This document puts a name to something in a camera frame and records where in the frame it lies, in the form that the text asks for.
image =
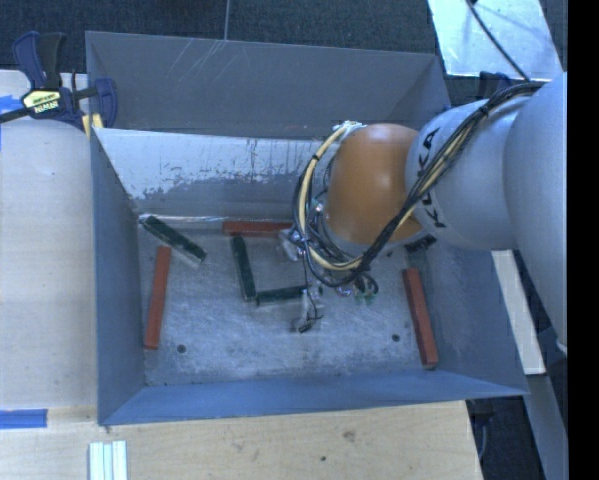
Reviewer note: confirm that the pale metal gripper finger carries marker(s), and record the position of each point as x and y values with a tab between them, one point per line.
290	245
306	313

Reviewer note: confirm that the dark green flat block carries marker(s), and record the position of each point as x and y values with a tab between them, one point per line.
279	295
243	268
174	240

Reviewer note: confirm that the red-brown flat block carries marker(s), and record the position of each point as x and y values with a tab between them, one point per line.
254	228
158	298
420	318

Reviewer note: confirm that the grey metal bin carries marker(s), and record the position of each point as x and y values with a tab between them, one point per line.
259	348

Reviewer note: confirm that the pale wood flat board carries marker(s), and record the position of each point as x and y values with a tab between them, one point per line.
44	268

